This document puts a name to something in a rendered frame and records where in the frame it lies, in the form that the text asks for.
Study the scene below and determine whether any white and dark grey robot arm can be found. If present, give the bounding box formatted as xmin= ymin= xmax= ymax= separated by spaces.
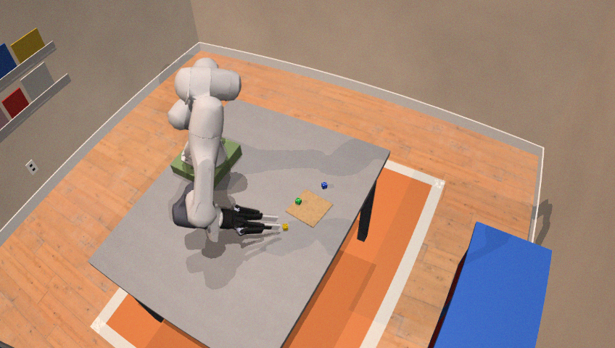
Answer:
xmin=168 ymin=57 xmax=242 ymax=242

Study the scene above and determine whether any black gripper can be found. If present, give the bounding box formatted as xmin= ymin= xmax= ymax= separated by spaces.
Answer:
xmin=220 ymin=204 xmax=281 ymax=236

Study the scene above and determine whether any tan square mat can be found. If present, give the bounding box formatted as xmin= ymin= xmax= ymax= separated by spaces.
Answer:
xmin=286 ymin=189 xmax=333 ymax=228

